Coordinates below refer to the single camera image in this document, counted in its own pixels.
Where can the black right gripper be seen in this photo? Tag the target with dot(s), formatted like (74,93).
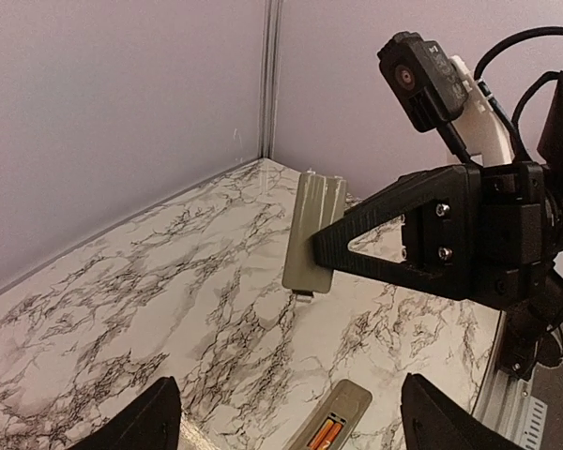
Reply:
(444,210)

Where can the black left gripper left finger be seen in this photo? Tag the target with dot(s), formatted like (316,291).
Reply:
(151,421)

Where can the grey battery compartment cover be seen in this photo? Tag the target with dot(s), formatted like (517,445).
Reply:
(320,201)

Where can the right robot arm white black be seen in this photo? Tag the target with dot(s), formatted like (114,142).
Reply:
(531,322)

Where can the front aluminium rail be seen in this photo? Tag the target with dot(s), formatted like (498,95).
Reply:
(506,405)

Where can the grey white remote control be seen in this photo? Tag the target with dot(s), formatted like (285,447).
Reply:
(346,403)

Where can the orange battery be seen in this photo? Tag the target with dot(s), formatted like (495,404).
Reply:
(320,434)
(330,437)

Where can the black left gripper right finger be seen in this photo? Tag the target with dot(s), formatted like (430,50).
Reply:
(432,421)

